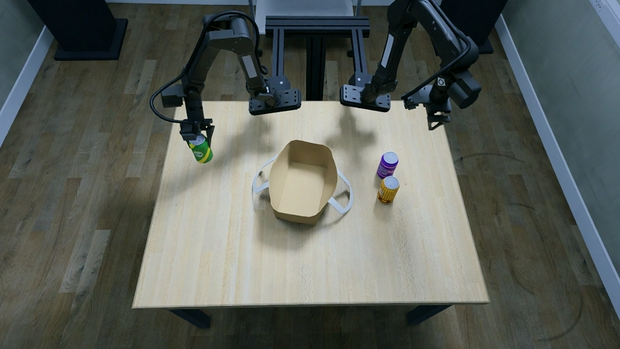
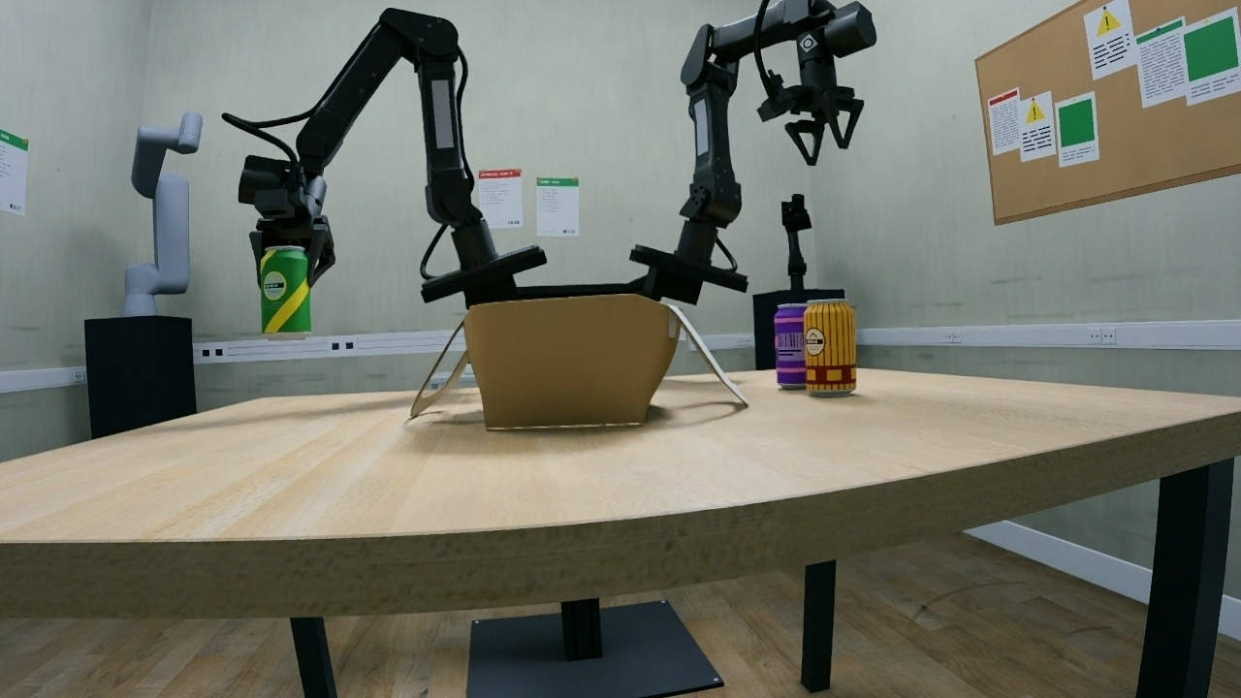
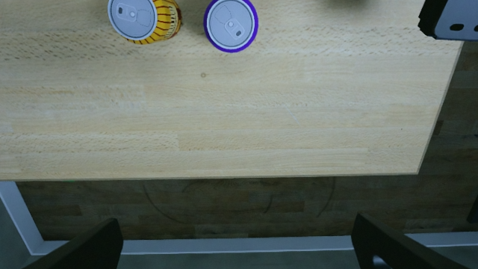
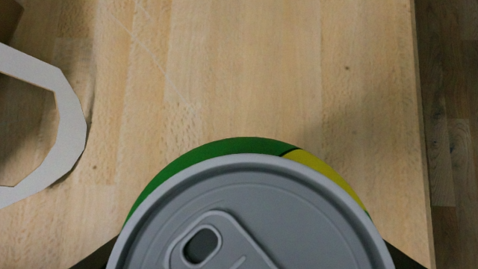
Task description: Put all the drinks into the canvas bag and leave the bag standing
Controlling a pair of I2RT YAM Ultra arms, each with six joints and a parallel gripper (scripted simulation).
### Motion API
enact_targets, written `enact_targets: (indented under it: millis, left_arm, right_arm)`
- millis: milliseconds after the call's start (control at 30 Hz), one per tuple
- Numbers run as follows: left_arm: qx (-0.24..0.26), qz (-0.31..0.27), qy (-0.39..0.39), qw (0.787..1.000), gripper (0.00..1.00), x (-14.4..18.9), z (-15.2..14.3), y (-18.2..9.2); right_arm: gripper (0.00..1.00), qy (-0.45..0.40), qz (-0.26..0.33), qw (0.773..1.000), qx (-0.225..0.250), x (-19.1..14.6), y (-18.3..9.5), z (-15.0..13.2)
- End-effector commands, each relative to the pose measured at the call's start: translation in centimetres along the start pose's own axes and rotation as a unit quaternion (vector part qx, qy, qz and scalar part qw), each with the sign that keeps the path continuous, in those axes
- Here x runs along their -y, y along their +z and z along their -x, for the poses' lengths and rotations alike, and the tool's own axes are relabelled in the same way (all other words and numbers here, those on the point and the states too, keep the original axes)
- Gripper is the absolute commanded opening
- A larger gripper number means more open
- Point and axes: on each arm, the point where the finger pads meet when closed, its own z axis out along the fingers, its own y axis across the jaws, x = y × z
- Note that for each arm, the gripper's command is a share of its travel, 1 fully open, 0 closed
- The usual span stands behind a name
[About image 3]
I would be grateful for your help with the purple drink can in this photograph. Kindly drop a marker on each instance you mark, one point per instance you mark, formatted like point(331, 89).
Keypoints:
point(230, 25)

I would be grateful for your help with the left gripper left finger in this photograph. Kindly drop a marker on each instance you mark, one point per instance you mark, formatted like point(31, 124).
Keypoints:
point(98, 248)

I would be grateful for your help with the yellow drink can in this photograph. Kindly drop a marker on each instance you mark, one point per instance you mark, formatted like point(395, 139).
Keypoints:
point(145, 21)

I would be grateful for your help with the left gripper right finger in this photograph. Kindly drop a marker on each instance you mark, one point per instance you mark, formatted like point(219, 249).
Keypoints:
point(378, 246)

